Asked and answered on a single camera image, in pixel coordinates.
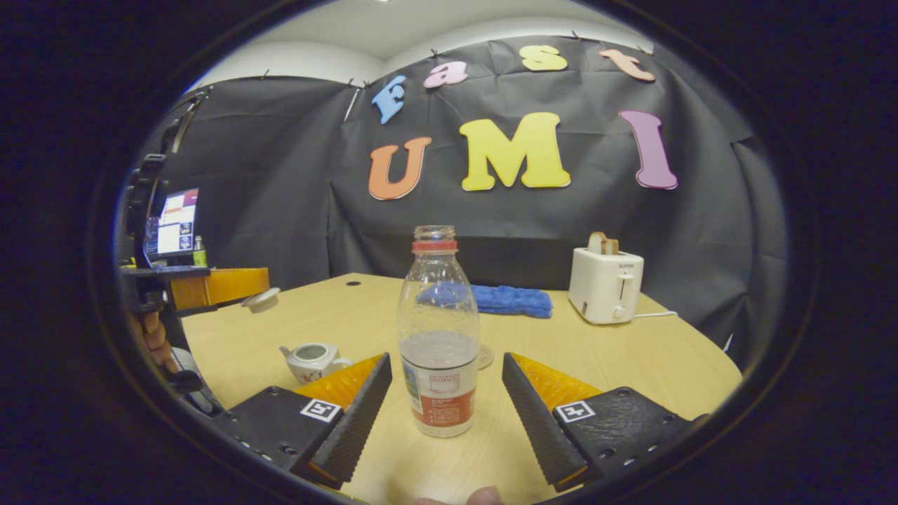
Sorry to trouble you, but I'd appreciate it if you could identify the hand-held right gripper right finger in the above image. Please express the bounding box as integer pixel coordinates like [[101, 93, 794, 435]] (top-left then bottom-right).
[[502, 352, 706, 492]]

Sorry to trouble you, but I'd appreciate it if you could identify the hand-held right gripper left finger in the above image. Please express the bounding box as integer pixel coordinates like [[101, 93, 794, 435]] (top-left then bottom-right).
[[210, 352, 394, 490]]

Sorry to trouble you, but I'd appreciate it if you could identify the white teacup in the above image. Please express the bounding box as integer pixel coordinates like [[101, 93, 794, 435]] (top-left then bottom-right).
[[279, 342, 353, 385]]

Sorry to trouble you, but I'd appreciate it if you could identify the clear plastic water bottle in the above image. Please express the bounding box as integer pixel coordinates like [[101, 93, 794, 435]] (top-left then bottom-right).
[[396, 225, 482, 439]]

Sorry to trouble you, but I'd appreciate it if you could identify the computer monitor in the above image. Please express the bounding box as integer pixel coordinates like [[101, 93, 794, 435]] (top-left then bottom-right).
[[144, 188, 199, 262]]

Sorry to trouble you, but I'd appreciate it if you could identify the blue towel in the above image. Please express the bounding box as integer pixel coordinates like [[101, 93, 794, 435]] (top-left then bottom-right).
[[417, 283, 553, 319]]

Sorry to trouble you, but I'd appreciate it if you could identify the black backdrop cloth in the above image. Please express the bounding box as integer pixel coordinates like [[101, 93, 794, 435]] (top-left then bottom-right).
[[133, 35, 790, 372]]

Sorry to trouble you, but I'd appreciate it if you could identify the white toaster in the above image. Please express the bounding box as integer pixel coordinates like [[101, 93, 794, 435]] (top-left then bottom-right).
[[568, 247, 645, 325]]

